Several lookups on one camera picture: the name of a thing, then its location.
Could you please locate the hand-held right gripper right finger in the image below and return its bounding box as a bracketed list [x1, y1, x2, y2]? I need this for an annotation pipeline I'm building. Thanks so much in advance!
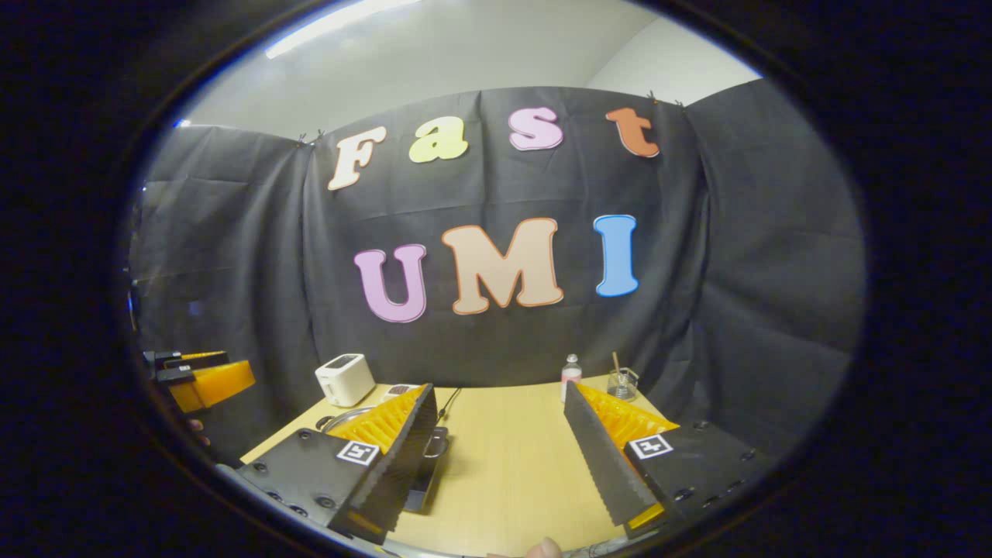
[563, 381, 776, 539]

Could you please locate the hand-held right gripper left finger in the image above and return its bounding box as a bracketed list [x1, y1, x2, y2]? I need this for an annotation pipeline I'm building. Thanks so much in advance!
[236, 384, 439, 545]

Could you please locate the steel pot with black handle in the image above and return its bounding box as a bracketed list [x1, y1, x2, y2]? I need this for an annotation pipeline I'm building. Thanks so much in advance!
[316, 405, 450, 466]

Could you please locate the small bottle with pink label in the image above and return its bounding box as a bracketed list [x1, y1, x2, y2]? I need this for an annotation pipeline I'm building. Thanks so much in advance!
[560, 354, 583, 404]

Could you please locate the white toaster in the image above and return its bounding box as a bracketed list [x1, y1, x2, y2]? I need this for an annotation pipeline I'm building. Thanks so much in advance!
[315, 353, 377, 408]

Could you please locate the clear cup in wire holder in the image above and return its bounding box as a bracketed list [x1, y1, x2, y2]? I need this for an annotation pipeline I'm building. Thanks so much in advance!
[607, 368, 641, 402]

